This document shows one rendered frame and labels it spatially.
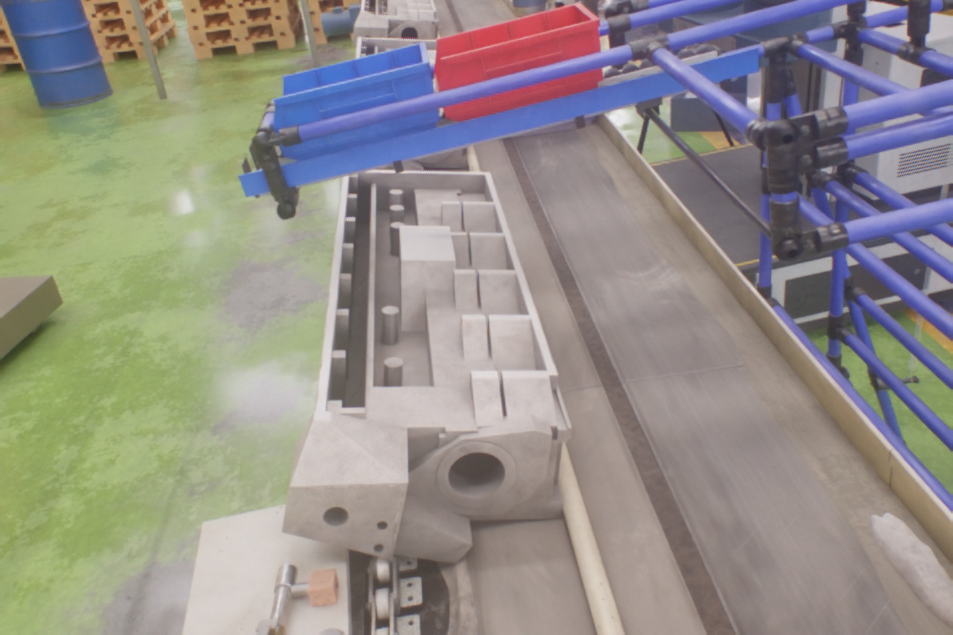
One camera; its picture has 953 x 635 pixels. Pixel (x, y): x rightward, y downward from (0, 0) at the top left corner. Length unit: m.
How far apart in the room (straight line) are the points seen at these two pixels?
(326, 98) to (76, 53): 6.45
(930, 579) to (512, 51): 1.00
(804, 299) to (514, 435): 1.93
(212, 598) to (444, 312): 0.59
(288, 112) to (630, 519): 0.89
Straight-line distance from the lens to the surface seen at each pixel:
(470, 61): 1.53
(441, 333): 1.46
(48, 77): 7.97
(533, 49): 1.55
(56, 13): 7.87
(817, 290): 3.04
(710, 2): 1.80
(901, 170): 3.31
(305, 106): 1.56
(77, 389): 3.54
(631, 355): 1.69
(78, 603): 2.64
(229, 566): 1.34
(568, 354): 1.70
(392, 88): 1.54
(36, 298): 3.98
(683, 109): 5.09
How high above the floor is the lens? 1.69
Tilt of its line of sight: 27 degrees down
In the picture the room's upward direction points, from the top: 8 degrees counter-clockwise
